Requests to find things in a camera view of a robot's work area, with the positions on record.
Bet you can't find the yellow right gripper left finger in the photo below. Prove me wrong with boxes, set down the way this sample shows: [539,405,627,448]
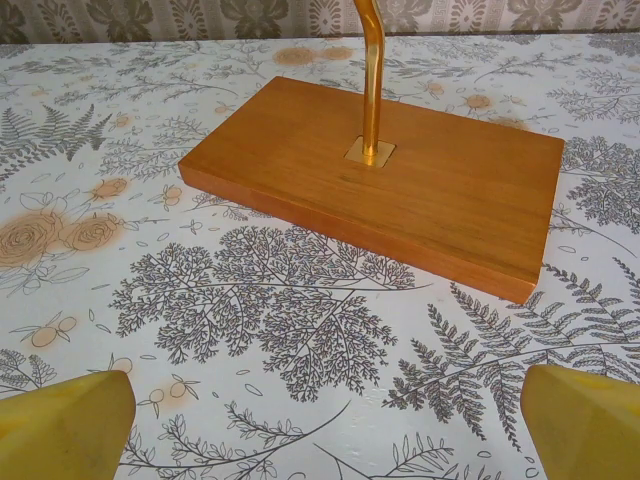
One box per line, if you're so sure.
[0,369,138,480]

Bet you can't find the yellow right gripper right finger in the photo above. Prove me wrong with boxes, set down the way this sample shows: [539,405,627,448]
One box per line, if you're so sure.
[520,363,640,480]

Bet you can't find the gold hook stand wooden base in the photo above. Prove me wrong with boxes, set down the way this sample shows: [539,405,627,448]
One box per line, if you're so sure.
[177,0,566,305]

